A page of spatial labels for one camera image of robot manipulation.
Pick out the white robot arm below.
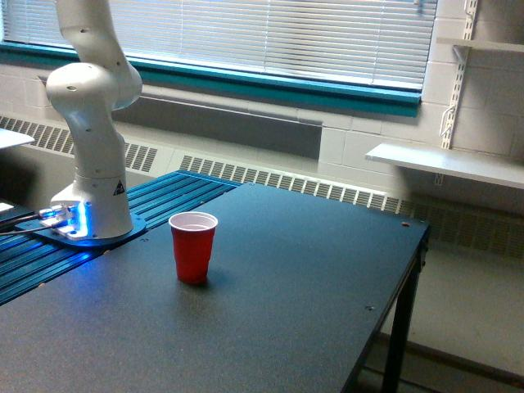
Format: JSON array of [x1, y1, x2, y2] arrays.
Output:
[[46, 1, 142, 242]]

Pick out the red plastic cup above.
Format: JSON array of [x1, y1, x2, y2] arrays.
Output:
[[168, 211, 219, 285]]

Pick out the teal window sill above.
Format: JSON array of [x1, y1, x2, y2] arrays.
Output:
[[1, 42, 421, 117]]

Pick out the white window blinds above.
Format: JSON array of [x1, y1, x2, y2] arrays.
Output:
[[2, 0, 439, 92]]

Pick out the black table leg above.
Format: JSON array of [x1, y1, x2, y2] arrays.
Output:
[[381, 242, 427, 392]]

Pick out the white baseboard radiator grille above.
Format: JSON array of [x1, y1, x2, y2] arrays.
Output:
[[0, 115, 524, 260]]

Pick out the blue slotted aluminium table section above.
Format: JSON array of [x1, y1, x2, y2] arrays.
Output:
[[1, 171, 240, 304]]

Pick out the white tabletop at left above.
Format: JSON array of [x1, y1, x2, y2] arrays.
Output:
[[0, 129, 34, 150]]

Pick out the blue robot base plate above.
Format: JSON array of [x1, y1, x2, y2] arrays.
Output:
[[34, 214, 147, 250]]

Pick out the lower white wall shelf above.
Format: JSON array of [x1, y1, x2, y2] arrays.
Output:
[[365, 142, 523, 189]]

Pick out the white wall shelf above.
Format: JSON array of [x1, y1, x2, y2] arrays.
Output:
[[365, 142, 523, 189], [436, 37, 524, 53]]

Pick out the black cables at base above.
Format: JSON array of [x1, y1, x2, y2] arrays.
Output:
[[0, 210, 54, 237]]

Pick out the upper white wall shelf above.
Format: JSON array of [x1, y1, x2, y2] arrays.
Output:
[[436, 37, 524, 53]]

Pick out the white shelf bracket rail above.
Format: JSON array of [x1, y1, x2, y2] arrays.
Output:
[[439, 0, 478, 150]]

